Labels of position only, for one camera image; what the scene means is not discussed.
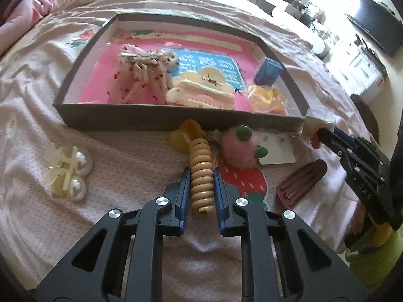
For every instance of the small blue box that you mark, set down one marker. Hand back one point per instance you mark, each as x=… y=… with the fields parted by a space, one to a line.
x=268 y=72

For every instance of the white dresser with drawers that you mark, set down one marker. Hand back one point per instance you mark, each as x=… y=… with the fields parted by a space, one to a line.
x=344 y=53

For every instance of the large cream cloud hair claw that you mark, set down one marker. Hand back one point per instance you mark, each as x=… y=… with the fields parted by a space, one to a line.
x=206 y=88

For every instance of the yellow accessory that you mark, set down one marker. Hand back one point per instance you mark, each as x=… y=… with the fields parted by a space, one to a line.
x=266 y=99

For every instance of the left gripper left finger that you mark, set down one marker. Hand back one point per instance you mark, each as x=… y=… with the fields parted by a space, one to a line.
x=167 y=214

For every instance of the pink fuzzy strawberry hair clip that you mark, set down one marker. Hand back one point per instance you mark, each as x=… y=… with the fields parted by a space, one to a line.
x=241 y=147

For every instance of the dark red hair clip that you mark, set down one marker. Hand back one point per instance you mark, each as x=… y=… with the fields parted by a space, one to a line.
x=300 y=182

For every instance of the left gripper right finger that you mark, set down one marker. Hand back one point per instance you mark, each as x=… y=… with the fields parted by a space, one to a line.
x=231 y=219

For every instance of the shallow cardboard tray pink bottom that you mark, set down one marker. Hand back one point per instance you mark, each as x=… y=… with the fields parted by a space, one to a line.
x=82 y=101

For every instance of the pink bed cover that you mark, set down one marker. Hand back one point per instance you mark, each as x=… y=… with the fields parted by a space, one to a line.
x=131 y=168

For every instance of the cream flower pearl hair claw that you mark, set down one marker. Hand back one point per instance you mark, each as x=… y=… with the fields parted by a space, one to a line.
x=65 y=172

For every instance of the person's right hand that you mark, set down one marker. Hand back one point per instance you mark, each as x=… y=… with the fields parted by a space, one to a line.
x=361 y=220

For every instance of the black wall television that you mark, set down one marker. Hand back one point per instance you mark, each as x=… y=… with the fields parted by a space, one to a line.
x=378 y=23

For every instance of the earrings card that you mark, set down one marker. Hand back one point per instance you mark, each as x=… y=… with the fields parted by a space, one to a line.
x=279 y=147

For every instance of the polka dot bow hair accessory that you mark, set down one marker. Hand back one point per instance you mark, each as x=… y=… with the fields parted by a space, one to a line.
x=141 y=72

